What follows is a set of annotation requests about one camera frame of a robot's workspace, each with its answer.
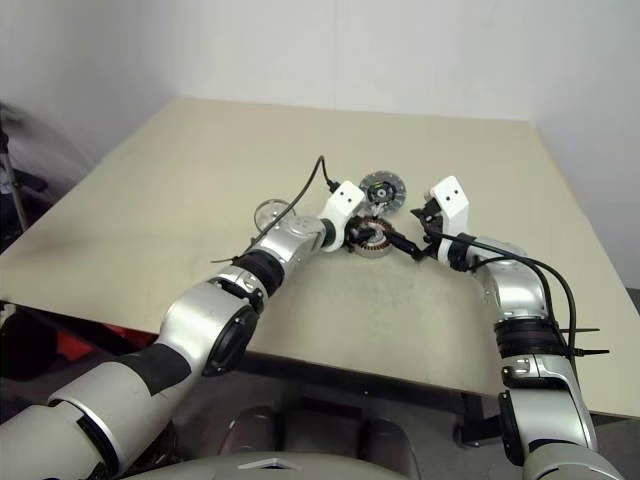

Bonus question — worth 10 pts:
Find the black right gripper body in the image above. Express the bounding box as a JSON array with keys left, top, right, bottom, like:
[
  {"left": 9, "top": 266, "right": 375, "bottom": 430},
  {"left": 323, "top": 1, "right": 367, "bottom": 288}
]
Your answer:
[{"left": 417, "top": 197, "right": 444, "bottom": 251}]

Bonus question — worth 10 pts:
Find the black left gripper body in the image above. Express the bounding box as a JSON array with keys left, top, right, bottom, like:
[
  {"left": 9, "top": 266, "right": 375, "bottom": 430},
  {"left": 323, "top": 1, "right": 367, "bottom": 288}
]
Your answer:
[{"left": 342, "top": 218, "right": 365, "bottom": 251}]

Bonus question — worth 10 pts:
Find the grey round motor lid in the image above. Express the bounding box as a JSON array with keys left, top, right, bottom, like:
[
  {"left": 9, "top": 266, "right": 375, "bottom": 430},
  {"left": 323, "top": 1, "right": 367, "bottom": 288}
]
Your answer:
[{"left": 359, "top": 170, "right": 409, "bottom": 215}]

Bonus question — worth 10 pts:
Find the dark brown rounded shape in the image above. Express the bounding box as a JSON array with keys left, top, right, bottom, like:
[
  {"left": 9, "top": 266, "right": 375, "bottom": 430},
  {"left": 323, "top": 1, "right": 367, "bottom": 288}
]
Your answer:
[{"left": 222, "top": 405, "right": 281, "bottom": 454}]

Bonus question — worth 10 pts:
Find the grey robot torso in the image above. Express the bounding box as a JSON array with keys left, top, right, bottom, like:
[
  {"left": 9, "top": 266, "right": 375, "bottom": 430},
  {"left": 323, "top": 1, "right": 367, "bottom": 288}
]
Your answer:
[{"left": 114, "top": 439, "right": 421, "bottom": 480}]

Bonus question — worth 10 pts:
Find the red box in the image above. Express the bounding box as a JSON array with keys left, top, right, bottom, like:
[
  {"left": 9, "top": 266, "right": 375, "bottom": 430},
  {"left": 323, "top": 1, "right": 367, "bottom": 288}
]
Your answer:
[{"left": 54, "top": 322, "right": 156, "bottom": 361}]

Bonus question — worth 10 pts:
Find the metal tripod stand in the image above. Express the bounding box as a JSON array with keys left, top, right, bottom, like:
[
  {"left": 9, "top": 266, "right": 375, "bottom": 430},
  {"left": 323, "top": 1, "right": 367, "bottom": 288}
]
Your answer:
[{"left": 0, "top": 102, "right": 29, "bottom": 236}]

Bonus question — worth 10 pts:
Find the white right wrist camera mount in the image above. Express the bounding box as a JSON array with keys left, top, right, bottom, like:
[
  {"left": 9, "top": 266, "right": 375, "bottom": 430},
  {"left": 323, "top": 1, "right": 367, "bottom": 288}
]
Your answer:
[{"left": 429, "top": 175, "right": 472, "bottom": 264}]

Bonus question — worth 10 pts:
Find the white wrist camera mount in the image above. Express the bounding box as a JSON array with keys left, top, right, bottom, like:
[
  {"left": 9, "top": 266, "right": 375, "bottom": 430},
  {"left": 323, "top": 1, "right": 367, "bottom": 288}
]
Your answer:
[
  {"left": 429, "top": 175, "right": 472, "bottom": 264},
  {"left": 319, "top": 181, "right": 366, "bottom": 254}
]

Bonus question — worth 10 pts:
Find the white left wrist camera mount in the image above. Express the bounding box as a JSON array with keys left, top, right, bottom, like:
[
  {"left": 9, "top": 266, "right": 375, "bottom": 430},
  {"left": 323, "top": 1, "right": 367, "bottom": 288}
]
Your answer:
[{"left": 319, "top": 181, "right": 366, "bottom": 254}]

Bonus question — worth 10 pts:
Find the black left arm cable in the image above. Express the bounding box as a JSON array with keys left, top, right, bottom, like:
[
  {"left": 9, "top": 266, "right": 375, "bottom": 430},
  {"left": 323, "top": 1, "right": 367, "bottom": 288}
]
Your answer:
[{"left": 248, "top": 155, "right": 345, "bottom": 250}]

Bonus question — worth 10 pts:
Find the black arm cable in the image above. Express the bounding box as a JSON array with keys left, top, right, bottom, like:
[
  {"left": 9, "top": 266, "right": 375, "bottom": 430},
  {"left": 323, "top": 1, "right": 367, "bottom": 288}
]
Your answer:
[
  {"left": 248, "top": 155, "right": 345, "bottom": 250},
  {"left": 432, "top": 227, "right": 581, "bottom": 361}
]

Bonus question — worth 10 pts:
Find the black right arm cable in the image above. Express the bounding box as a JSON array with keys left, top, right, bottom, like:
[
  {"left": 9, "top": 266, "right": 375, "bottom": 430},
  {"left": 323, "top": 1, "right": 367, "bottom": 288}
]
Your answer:
[{"left": 432, "top": 227, "right": 581, "bottom": 361}]

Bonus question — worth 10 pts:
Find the black table frame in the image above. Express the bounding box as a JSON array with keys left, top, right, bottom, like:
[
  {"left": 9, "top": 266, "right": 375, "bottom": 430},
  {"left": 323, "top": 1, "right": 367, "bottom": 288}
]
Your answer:
[{"left": 234, "top": 349, "right": 621, "bottom": 449}]

